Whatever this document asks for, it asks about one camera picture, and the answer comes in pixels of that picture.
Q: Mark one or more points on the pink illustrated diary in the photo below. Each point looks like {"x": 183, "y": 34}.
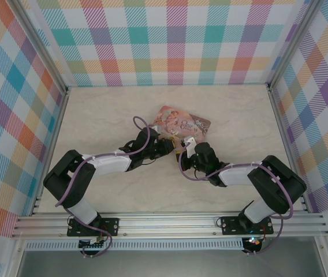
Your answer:
{"x": 187, "y": 124}

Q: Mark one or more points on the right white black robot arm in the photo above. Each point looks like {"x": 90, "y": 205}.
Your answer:
{"x": 276, "y": 181}

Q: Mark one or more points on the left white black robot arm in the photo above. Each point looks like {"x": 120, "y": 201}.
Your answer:
{"x": 109, "y": 164}

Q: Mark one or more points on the small electronics board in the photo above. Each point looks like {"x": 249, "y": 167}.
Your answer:
{"x": 90, "y": 245}
{"x": 253, "y": 241}

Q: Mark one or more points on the grey metal shelf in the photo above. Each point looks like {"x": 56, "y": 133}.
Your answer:
{"x": 167, "y": 265}

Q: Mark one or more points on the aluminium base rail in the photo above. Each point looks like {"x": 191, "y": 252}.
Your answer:
{"x": 167, "y": 223}

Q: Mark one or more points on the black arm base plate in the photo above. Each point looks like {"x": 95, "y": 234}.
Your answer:
{"x": 229, "y": 226}
{"x": 112, "y": 226}

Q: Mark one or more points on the aluminium side rail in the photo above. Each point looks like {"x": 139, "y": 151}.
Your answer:
{"x": 286, "y": 138}
{"x": 55, "y": 138}

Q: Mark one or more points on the aluminium frame post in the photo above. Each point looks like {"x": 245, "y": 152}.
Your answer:
{"x": 294, "y": 43}
{"x": 42, "y": 49}

